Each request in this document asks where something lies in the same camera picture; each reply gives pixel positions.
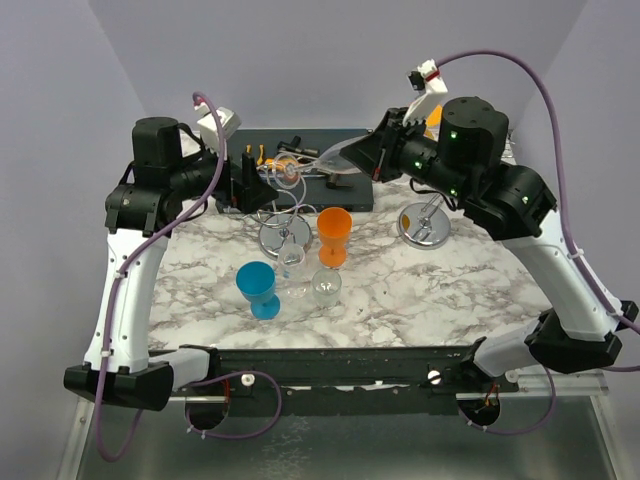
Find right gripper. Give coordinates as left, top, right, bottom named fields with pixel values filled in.
left=340, top=107, right=470, bottom=203

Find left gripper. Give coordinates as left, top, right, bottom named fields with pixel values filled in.
left=170, top=134, right=279, bottom=213

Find yellow plastic goblet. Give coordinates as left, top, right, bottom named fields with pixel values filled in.
left=424, top=105, right=442, bottom=140

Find tall chrome glass rack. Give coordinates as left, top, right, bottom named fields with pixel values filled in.
left=396, top=194, right=451, bottom=250

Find clear tumbler glass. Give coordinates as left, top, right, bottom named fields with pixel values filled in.
left=311, top=268, right=342, bottom=308

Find clear wine glass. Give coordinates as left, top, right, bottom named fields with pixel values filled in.
left=270, top=137, right=361, bottom=189

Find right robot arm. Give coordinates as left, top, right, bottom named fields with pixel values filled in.
left=340, top=97, right=622, bottom=392

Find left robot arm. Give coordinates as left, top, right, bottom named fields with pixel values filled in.
left=63, top=108, right=277, bottom=411

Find clear stemmed glass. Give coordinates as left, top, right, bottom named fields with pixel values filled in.
left=278, top=243, right=309, bottom=298

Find dark grey tray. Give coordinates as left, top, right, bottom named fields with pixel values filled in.
left=228, top=128, right=374, bottom=212

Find dark metal T tool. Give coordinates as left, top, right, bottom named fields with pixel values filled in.
left=277, top=135, right=320, bottom=158

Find orange plastic goblet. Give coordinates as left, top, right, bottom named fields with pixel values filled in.
left=316, top=207, right=352, bottom=268

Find blue plastic goblet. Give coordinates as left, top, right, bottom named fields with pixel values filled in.
left=235, top=261, right=280, bottom=320

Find small chrome ring rack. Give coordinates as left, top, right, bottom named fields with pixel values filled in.
left=248, top=166, right=317, bottom=261

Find orange handled pliers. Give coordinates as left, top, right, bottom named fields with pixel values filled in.
left=245, top=144, right=267, bottom=166

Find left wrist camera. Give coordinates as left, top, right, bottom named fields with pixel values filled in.
left=192, top=97, right=244, bottom=151

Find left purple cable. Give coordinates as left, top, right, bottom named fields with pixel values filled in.
left=89, top=91, right=284, bottom=462

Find purple cable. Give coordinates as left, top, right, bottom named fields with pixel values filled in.
left=89, top=91, right=284, bottom=462
left=434, top=49, right=640, bottom=436

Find black mounting base rail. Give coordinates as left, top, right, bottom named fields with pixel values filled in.
left=209, top=346, right=519, bottom=417

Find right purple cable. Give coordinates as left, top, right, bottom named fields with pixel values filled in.
left=434, top=49, right=640, bottom=436

